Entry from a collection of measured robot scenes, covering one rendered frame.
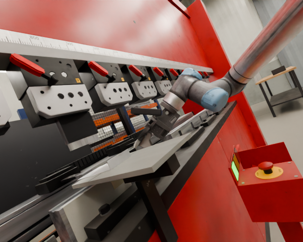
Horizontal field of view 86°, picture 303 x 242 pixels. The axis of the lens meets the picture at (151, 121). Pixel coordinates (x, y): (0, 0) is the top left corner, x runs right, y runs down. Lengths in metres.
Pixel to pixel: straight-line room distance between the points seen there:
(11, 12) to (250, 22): 7.80
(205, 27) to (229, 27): 5.62
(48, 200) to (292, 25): 0.87
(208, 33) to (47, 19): 2.16
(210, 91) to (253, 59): 0.15
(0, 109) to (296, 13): 0.66
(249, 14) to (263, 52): 7.58
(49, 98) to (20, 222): 0.40
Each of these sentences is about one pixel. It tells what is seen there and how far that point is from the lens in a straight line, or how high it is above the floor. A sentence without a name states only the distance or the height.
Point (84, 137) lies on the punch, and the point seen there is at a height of 1.10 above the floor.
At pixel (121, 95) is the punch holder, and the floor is 1.20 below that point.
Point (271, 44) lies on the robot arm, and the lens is 0.56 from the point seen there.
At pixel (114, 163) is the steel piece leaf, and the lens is 0.40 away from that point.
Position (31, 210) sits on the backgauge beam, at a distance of 0.70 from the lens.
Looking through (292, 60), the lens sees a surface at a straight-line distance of 7.81.
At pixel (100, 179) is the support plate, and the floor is 1.00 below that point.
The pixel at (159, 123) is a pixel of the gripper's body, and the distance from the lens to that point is 0.58.
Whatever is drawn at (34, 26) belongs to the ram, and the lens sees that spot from 0.60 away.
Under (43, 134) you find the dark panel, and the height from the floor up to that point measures 1.24.
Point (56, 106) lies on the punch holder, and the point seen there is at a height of 1.20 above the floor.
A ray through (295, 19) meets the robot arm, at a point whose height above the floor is 1.14.
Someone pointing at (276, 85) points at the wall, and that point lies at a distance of 7.87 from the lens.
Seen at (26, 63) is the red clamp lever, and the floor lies 1.29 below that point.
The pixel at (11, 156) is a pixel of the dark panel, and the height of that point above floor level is 1.18.
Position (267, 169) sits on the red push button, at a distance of 0.59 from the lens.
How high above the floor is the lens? 1.06
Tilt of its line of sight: level
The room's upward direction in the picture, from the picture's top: 24 degrees counter-clockwise
